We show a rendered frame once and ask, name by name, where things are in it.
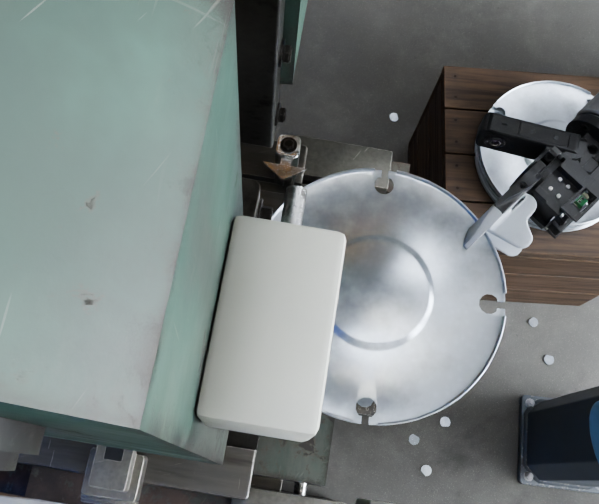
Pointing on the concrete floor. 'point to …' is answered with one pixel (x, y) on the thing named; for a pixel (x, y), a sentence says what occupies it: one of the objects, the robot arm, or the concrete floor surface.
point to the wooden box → (424, 166)
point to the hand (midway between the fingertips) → (467, 236)
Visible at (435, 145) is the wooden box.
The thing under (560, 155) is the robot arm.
